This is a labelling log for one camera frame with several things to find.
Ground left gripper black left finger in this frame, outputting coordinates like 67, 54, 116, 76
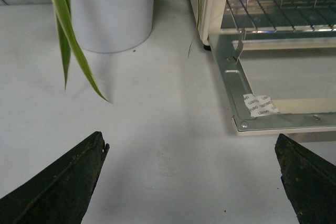
1, 131, 109, 223

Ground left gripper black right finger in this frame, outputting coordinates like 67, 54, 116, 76
275, 134, 335, 223

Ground oven door with glass window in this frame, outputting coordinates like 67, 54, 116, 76
209, 31, 335, 135

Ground cream Toshiba toaster oven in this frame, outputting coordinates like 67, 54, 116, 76
186, 0, 336, 51

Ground white printed tape piece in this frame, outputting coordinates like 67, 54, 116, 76
243, 93, 280, 118

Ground white plant pot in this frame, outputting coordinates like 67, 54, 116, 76
34, 0, 156, 54

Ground green striped plant leaves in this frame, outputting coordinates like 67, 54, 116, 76
44, 0, 202, 104

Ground wire oven rack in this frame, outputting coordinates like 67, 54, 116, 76
220, 0, 335, 33

